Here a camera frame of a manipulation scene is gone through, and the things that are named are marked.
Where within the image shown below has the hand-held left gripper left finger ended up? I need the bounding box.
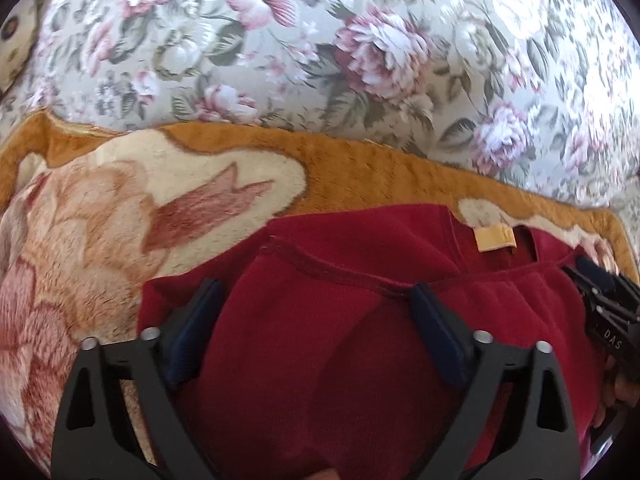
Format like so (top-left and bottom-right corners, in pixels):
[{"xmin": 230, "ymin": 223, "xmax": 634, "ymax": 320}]
[{"xmin": 50, "ymin": 277, "xmax": 223, "ymax": 480}]

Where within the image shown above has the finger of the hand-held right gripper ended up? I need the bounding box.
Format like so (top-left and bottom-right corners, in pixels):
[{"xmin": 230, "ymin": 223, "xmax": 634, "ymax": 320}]
[
  {"xmin": 564, "ymin": 266, "xmax": 640, "ymax": 326},
  {"xmin": 574, "ymin": 255, "xmax": 640, "ymax": 306}
]

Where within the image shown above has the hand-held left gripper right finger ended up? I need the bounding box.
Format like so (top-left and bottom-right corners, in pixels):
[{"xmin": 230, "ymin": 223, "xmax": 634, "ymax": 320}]
[{"xmin": 410, "ymin": 282, "xmax": 581, "ymax": 480}]

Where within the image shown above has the dark red long-sleeve shirt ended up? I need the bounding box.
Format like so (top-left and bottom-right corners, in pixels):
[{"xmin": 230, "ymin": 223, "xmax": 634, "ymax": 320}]
[{"xmin": 137, "ymin": 203, "xmax": 608, "ymax": 480}]

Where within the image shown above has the person's right hand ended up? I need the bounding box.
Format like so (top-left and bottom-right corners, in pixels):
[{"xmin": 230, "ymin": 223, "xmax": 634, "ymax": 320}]
[{"xmin": 593, "ymin": 354, "xmax": 627, "ymax": 430}]

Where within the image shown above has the plush flower-pattern blanket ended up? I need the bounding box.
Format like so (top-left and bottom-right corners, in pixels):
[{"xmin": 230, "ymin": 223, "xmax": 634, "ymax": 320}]
[{"xmin": 0, "ymin": 110, "xmax": 631, "ymax": 476}]

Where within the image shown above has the floral bedsheet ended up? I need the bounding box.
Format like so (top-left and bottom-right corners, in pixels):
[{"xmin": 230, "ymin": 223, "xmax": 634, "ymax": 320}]
[{"xmin": 0, "ymin": 0, "xmax": 640, "ymax": 281}]

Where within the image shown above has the cream medallion-print pillow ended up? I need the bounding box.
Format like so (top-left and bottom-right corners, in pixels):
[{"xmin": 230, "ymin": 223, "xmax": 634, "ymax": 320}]
[{"xmin": 0, "ymin": 0, "xmax": 43, "ymax": 96}]

